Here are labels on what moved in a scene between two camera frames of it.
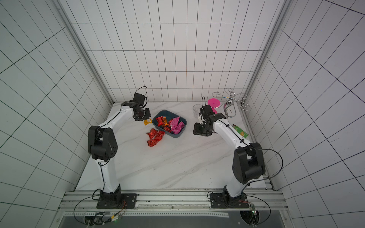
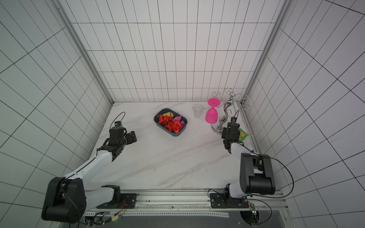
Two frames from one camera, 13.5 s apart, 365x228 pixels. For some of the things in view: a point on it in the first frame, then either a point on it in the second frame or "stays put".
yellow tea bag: [147, 121] to [169, 114]
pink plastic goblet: [214, 103] stays put
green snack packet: [241, 132] stays put
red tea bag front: [168, 128] to [167, 119]
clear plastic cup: [196, 109] stays put
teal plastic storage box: [171, 115] stays put
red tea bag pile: [155, 136] to [170, 126]
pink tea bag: [174, 122] stays put
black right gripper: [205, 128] to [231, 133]
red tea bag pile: [152, 133] to [176, 127]
